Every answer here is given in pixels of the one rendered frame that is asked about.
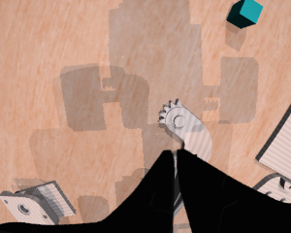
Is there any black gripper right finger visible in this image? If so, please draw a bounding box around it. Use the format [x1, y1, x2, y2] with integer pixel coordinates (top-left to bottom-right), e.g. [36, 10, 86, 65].
[176, 150, 291, 233]

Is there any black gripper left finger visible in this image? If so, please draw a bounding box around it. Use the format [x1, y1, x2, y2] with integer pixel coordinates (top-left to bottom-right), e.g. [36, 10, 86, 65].
[0, 150, 176, 233]

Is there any teal cube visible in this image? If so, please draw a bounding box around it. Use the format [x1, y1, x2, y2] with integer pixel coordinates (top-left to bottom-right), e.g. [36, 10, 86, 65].
[226, 0, 263, 28]

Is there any grey metal housing plate with two holes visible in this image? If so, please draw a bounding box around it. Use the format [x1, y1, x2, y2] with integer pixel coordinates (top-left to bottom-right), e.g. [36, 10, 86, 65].
[0, 190, 60, 225]

